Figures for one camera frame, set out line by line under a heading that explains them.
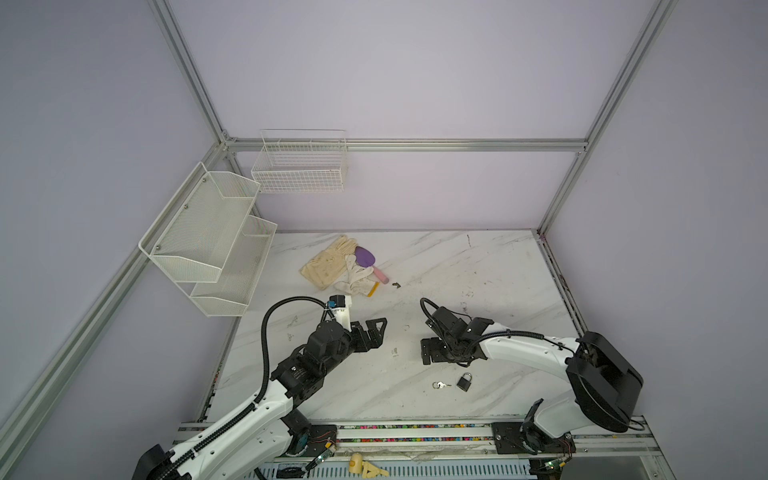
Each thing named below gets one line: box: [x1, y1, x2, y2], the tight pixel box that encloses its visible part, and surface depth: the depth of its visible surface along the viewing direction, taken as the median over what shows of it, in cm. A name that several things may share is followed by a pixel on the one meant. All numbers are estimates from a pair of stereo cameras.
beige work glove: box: [300, 235, 358, 291], surface depth 113 cm
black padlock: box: [456, 372, 473, 392], surface depth 84 cm
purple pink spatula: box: [354, 246, 389, 284], surface depth 114 cm
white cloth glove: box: [334, 254, 380, 297], surface depth 106 cm
